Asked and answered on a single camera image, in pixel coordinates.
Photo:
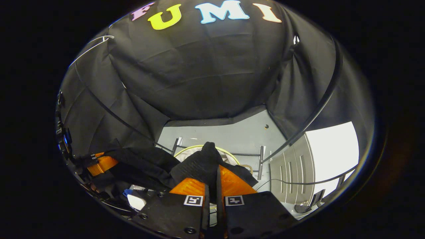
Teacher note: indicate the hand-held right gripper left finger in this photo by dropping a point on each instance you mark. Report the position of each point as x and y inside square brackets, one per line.
[205, 215]

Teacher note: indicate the white panelled cabinet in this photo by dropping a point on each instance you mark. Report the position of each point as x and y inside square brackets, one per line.
[292, 169]

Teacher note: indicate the white clothes hanger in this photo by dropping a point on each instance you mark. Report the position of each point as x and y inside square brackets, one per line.
[89, 47]

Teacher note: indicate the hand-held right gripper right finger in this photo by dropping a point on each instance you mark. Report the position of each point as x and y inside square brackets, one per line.
[219, 205]

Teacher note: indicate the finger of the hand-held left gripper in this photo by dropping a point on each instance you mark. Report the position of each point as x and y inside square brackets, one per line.
[103, 164]

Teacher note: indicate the black jacket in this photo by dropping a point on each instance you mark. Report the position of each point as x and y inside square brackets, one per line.
[199, 166]

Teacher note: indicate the white mesh laundry hamper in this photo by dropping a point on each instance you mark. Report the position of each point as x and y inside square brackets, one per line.
[191, 153]

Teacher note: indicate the black backdrop cloth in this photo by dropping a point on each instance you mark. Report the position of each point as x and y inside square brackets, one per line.
[206, 66]

